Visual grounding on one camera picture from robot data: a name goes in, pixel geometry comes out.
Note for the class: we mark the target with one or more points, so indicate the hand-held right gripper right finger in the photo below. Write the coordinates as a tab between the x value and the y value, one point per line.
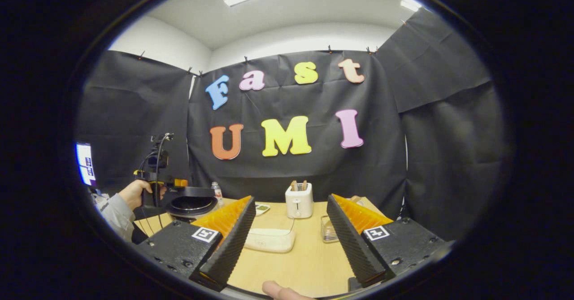
354	250

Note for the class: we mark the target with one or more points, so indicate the clear plastic container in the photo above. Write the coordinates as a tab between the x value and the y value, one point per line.
269	241

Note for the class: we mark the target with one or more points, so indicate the wooden spoon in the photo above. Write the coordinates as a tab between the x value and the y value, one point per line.
356	198

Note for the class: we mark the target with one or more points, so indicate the black backdrop cloth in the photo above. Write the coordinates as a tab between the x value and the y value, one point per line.
291	174

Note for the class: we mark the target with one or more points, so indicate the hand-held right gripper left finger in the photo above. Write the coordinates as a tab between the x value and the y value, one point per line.
226	253

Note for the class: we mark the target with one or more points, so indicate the toast slice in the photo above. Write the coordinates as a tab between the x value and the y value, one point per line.
293	185
304	185

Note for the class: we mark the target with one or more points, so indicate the black and silver rice cooker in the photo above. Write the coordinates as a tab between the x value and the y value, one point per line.
190	204

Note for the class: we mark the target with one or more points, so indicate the white toaster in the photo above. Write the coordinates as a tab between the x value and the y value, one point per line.
299	203

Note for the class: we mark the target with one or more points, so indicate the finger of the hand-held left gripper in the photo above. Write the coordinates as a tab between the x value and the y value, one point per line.
181	183

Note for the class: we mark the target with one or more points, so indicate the small ceiling light panel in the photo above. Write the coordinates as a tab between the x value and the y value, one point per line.
410	3

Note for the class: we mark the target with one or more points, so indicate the small clear bottle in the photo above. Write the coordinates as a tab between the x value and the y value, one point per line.
217	194

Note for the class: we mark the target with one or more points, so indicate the white divided condiment dish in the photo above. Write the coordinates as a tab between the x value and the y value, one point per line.
261	208

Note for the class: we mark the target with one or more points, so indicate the computer monitor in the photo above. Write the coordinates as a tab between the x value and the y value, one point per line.
85	163

